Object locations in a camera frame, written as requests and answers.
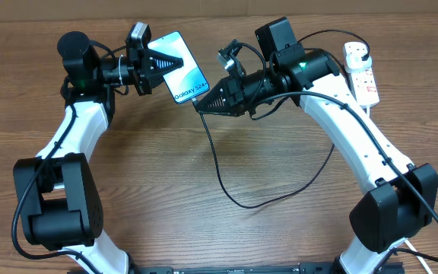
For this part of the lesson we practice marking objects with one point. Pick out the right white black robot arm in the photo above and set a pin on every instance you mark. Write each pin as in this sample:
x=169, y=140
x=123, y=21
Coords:
x=398, y=196

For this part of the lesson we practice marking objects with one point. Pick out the white power strip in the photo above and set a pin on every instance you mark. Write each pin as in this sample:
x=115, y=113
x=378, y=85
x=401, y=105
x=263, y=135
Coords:
x=363, y=84

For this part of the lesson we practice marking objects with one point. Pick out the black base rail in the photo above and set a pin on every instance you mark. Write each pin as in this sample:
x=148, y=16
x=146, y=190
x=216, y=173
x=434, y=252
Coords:
x=302, y=268

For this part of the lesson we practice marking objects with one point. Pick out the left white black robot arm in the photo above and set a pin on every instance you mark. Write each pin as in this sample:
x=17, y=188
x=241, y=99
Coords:
x=59, y=207

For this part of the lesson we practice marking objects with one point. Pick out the blue Galaxy smartphone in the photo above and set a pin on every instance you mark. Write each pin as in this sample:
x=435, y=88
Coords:
x=188, y=81

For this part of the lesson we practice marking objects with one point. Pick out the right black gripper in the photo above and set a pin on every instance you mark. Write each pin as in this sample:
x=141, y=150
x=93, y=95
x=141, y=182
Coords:
x=238, y=101

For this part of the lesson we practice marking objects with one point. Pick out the white charger plug adapter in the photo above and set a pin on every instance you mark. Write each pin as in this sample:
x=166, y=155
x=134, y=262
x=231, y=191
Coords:
x=355, y=63

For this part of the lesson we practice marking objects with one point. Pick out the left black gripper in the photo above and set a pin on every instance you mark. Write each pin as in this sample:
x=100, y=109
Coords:
x=143, y=64

